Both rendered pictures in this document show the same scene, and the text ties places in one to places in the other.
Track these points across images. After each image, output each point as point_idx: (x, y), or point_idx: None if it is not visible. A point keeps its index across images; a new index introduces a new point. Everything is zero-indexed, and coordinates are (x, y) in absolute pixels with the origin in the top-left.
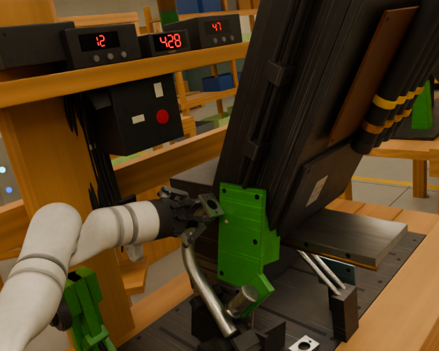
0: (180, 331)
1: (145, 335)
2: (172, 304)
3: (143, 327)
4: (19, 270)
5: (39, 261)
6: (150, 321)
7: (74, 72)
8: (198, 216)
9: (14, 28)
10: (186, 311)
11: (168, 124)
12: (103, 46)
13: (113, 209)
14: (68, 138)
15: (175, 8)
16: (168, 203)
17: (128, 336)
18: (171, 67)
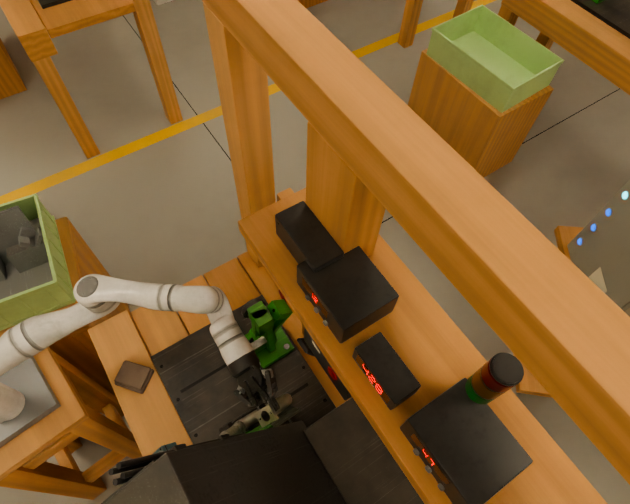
0: (296, 399)
1: (304, 372)
2: (342, 398)
3: (322, 372)
4: (161, 289)
5: (164, 297)
6: (327, 378)
7: (279, 283)
8: (254, 401)
9: (283, 227)
10: (319, 407)
11: (335, 381)
12: (315, 302)
13: (221, 332)
14: None
15: (480, 395)
16: (255, 375)
17: (316, 360)
18: (341, 379)
